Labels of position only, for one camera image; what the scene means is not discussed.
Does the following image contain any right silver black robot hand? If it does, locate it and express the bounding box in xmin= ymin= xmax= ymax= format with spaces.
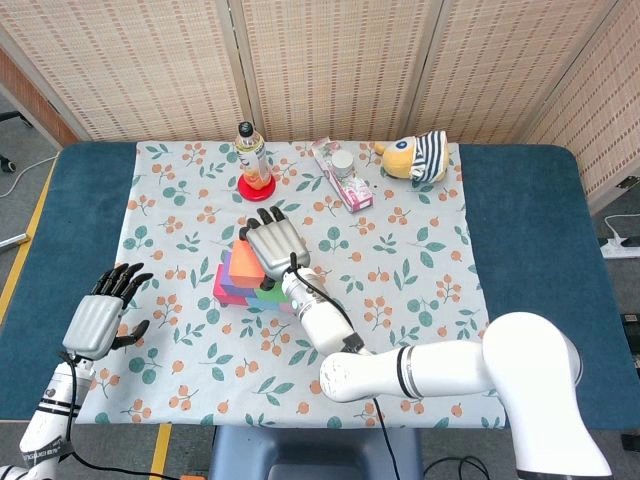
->
xmin=238 ymin=204 xmax=310 ymax=291

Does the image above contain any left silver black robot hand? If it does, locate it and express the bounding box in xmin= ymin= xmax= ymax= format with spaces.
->
xmin=61 ymin=262 xmax=155 ymax=362

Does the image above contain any orange cube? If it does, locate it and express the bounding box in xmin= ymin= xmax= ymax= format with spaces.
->
xmin=229 ymin=240 xmax=267 ymax=289

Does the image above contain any green cube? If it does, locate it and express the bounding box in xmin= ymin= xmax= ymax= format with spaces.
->
xmin=253 ymin=284 xmax=292 ymax=304

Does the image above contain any purple cube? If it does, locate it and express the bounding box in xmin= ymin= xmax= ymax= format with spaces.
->
xmin=220 ymin=250 xmax=259 ymax=299

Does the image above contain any red cube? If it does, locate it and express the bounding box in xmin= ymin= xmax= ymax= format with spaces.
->
xmin=213 ymin=264 xmax=250 ymax=308

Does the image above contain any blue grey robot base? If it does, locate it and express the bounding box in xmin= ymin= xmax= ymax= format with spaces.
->
xmin=208 ymin=424 xmax=425 ymax=480

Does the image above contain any red round coaster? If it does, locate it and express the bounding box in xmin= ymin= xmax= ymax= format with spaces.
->
xmin=237 ymin=172 xmax=277 ymax=203

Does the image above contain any orange drink plastic bottle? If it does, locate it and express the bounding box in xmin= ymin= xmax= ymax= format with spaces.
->
xmin=234 ymin=121 xmax=273 ymax=191

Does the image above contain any pink floral carton box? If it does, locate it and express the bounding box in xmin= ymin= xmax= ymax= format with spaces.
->
xmin=311 ymin=138 xmax=375 ymax=215

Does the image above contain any small white jar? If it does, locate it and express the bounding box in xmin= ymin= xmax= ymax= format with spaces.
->
xmin=331 ymin=149 xmax=355 ymax=178

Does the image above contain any floral print tablecloth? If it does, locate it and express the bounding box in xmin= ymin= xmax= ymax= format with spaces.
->
xmin=71 ymin=140 xmax=506 ymax=430

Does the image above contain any yellow plush toy striped shirt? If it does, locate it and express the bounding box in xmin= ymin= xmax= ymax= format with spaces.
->
xmin=374 ymin=130 xmax=450 ymax=184

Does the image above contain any woven bamboo folding screen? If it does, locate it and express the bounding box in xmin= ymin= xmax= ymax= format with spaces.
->
xmin=0 ymin=0 xmax=640 ymax=211

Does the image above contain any black office chair base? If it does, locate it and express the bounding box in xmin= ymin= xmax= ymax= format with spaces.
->
xmin=0 ymin=110 xmax=34 ymax=174

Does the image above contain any teal table cover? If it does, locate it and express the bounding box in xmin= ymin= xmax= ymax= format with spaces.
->
xmin=0 ymin=142 xmax=624 ymax=431

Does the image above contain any white power strip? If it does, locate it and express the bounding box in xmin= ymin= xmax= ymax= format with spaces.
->
xmin=599 ymin=237 xmax=640 ymax=259

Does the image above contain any black floor device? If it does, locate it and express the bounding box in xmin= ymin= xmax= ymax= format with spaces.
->
xmin=621 ymin=312 xmax=640 ymax=370

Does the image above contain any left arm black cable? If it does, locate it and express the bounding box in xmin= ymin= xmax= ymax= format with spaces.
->
xmin=57 ymin=349 xmax=186 ymax=480

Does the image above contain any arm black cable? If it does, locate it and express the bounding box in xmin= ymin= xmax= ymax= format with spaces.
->
xmin=57 ymin=349 xmax=186 ymax=480
xmin=288 ymin=252 xmax=401 ymax=480

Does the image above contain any white floor cable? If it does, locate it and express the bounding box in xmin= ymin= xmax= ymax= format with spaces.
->
xmin=0 ymin=154 xmax=60 ymax=199

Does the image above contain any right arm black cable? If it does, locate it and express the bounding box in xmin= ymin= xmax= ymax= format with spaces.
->
xmin=288 ymin=252 xmax=401 ymax=480

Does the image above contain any black floor cable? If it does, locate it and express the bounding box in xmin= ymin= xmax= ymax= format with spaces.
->
xmin=423 ymin=454 xmax=491 ymax=480

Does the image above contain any white power cable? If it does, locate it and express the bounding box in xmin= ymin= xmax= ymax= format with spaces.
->
xmin=603 ymin=213 xmax=640 ymax=242

